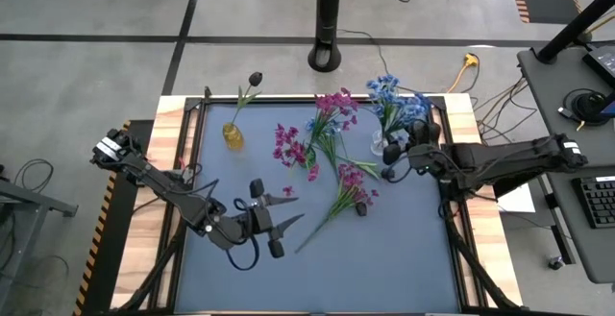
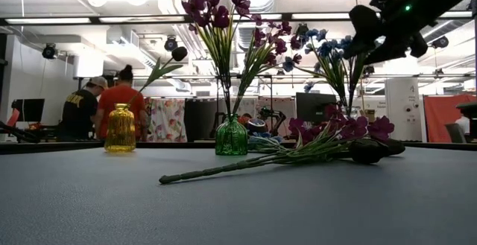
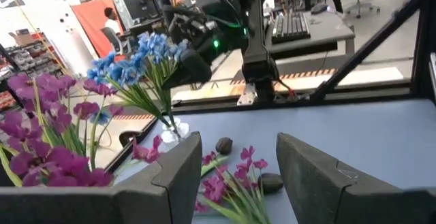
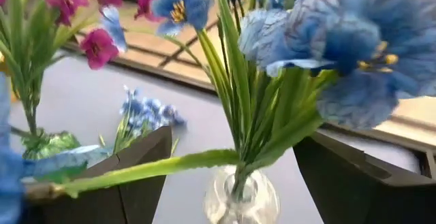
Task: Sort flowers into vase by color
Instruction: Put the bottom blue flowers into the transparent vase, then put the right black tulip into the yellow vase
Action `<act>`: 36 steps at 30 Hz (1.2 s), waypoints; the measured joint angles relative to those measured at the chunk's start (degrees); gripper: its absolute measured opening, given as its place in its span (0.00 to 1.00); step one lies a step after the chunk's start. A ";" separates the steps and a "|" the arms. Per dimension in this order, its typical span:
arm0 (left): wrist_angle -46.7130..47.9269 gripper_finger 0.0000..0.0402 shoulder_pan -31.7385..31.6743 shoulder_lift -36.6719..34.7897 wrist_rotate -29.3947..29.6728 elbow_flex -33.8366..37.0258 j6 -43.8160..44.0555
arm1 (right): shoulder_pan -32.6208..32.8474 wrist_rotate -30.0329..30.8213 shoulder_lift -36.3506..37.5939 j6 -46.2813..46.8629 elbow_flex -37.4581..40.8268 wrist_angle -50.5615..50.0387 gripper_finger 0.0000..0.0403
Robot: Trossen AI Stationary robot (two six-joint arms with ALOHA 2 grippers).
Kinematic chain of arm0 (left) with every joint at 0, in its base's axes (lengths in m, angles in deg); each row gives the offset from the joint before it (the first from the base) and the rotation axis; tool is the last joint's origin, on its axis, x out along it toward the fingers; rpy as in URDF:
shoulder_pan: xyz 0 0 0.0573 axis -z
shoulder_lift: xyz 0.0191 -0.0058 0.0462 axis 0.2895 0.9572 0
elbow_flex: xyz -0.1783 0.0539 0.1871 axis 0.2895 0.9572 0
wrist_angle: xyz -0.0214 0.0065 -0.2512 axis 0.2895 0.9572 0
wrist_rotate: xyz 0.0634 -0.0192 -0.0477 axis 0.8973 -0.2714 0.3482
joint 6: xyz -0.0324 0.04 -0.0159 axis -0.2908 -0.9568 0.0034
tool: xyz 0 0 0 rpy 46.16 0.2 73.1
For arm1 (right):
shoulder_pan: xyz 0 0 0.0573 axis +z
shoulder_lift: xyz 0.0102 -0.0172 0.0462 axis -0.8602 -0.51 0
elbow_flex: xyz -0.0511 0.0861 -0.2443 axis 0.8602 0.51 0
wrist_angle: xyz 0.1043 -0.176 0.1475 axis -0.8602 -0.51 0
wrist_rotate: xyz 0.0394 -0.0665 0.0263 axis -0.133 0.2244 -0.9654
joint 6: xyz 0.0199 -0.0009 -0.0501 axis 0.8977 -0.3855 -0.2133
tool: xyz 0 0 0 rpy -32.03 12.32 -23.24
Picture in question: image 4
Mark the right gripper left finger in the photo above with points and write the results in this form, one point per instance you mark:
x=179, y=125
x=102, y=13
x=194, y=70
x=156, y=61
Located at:
x=136, y=149

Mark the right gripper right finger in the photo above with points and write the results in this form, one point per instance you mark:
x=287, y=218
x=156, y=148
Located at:
x=357, y=190

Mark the green ribbed glass vase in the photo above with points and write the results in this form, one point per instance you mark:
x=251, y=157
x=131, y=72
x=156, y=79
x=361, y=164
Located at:
x=51, y=145

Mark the blue-grey table mat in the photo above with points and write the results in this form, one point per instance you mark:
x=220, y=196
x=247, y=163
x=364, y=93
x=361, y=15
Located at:
x=85, y=91

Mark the blue artificial flower bunch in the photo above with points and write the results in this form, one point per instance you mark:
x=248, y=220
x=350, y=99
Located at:
x=153, y=167
x=259, y=115
x=150, y=113

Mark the clear cut-glass vase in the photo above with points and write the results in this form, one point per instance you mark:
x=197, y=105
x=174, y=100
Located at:
x=242, y=200

